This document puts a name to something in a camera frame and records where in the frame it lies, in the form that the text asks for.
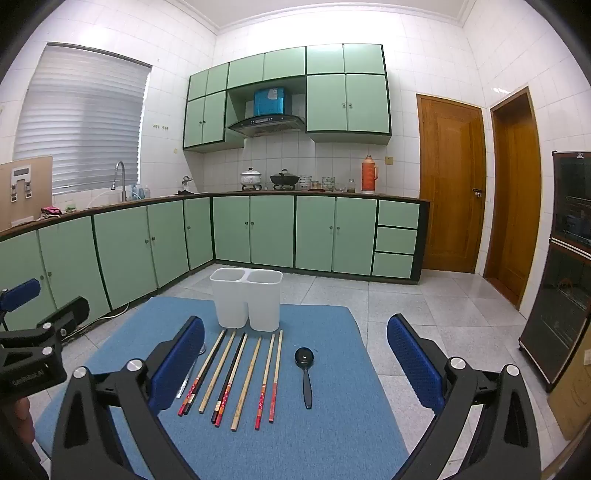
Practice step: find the metal kitchen faucet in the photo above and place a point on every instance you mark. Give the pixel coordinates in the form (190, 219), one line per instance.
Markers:
(123, 184)

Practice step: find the wooden board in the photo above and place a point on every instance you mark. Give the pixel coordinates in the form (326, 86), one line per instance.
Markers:
(42, 184)

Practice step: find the dark metal object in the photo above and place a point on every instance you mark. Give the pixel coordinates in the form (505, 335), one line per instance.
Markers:
(185, 187)

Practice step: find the plain wooden chopstick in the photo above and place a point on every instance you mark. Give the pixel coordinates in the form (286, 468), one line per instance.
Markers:
(247, 383)
(219, 369)

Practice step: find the black chopstick with gold label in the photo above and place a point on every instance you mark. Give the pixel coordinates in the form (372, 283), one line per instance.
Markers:
(232, 369)

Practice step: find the green base cabinets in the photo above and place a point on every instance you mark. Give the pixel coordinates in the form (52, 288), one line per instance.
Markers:
(272, 230)

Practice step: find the person's left hand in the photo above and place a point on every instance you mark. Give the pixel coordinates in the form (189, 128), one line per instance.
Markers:
(22, 420)

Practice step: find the range hood with blue chimney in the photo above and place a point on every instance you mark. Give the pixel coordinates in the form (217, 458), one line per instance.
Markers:
(268, 122)

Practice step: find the black wok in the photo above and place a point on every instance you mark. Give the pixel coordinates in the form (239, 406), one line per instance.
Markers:
(284, 177)

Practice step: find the green drawer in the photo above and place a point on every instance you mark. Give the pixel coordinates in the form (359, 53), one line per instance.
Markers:
(393, 265)
(398, 213)
(396, 240)

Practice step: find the blue table cloth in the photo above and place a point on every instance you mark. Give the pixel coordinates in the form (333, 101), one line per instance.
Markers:
(332, 332)

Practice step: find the white plastic fixture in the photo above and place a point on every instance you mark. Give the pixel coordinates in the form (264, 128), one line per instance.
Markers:
(21, 174)

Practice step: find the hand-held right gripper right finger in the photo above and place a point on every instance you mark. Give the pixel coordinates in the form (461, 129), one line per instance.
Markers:
(411, 364)

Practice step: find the dark glass sterilizer cabinet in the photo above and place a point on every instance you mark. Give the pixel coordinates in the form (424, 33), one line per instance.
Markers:
(563, 295)

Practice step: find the cardboard box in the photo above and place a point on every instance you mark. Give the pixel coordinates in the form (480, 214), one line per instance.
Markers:
(572, 392)

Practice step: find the metal spoon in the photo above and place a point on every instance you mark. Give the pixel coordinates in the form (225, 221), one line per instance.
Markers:
(184, 383)

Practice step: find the white window blind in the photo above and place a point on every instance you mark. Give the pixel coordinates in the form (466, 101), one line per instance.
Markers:
(83, 120)

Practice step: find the red cloth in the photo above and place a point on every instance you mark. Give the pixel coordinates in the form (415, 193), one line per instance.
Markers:
(51, 212)

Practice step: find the orange thermos flask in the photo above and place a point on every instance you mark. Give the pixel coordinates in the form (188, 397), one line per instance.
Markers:
(369, 177)

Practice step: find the glass container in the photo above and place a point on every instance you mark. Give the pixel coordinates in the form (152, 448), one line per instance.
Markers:
(328, 183)

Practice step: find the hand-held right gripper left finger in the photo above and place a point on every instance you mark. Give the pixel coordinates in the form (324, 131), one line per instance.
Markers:
(184, 360)

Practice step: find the black chopstick with red end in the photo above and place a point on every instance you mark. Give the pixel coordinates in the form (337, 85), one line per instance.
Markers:
(207, 369)

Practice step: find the wooden chopstick with red end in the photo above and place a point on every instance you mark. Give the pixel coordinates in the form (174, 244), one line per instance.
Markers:
(264, 383)
(276, 378)

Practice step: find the light chopstick with orange-red end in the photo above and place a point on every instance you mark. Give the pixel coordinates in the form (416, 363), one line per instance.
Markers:
(222, 410)

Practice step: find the plain wooden door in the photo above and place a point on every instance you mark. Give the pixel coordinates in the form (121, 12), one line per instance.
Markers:
(517, 207)

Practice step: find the black plastic spoon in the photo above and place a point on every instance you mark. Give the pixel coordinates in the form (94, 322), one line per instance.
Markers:
(304, 357)

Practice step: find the white double utensil holder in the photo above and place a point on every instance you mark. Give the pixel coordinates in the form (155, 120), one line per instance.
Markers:
(231, 300)

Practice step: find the white cooking pot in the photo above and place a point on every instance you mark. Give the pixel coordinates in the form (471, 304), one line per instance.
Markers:
(251, 177)

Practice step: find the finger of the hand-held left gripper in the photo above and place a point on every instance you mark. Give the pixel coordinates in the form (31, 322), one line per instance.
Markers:
(21, 294)
(69, 314)

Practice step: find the dark red chopstick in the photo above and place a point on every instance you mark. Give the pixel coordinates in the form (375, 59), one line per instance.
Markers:
(210, 355)

